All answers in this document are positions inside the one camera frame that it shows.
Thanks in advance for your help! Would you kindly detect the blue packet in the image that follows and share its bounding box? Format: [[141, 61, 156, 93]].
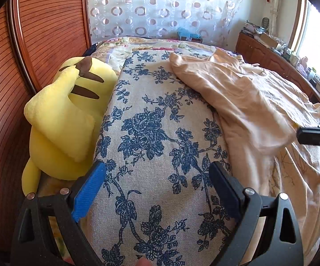
[[177, 28, 203, 43]]

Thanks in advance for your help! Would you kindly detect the window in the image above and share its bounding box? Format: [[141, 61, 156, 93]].
[[297, 0, 320, 86]]

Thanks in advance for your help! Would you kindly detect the sheer curtain with circles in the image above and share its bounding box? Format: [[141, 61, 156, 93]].
[[86, 0, 245, 52]]

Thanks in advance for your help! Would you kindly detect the cardboard box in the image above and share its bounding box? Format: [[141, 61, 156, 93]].
[[258, 32, 282, 49]]

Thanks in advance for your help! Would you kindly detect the wooden headboard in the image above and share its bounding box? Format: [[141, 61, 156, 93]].
[[0, 0, 92, 228]]

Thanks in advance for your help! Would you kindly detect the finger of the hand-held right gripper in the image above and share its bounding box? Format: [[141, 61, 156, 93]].
[[296, 127, 320, 145]]

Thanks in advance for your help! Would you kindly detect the yellow plush toy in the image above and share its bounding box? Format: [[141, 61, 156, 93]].
[[21, 56, 119, 197]]

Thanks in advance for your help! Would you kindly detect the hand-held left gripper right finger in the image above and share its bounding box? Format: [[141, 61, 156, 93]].
[[208, 161, 305, 266]]

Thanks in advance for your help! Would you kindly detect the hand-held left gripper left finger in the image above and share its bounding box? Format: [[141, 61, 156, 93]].
[[10, 160, 106, 266]]

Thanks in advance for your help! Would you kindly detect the beige shirt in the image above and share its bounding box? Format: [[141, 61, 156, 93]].
[[169, 48, 320, 157]]

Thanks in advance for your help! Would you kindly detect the blue floral cushion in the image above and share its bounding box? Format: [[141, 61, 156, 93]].
[[86, 50, 249, 266]]

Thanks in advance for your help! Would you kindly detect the beige bed sheet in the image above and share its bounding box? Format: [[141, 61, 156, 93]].
[[249, 69, 320, 258]]

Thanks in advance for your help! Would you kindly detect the floral quilt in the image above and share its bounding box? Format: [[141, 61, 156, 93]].
[[89, 37, 237, 72]]

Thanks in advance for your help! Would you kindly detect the cream window curtain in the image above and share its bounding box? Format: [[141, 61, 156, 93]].
[[268, 0, 285, 38]]

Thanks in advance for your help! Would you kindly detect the wooden cabinet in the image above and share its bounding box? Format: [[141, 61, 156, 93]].
[[236, 32, 320, 117]]

